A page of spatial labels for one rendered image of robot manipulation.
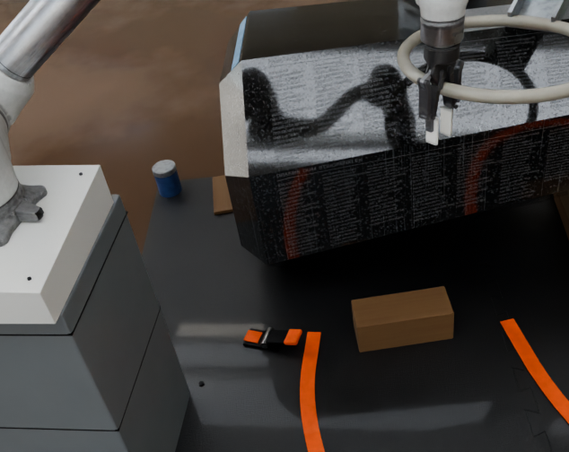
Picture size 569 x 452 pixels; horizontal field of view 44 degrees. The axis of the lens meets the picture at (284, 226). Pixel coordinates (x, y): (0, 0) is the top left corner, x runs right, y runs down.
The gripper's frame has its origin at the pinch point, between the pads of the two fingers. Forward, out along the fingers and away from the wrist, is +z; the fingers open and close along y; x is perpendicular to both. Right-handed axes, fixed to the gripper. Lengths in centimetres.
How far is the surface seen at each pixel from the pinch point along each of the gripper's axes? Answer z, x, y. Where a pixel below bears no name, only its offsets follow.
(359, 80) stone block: 7.4, 42.7, 18.8
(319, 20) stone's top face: -1, 69, 30
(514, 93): -10.8, -15.4, 4.8
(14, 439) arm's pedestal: 58, 48, -103
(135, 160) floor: 82, 181, 10
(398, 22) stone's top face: -1, 47, 41
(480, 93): -10.6, -9.7, 0.9
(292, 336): 81, 41, -19
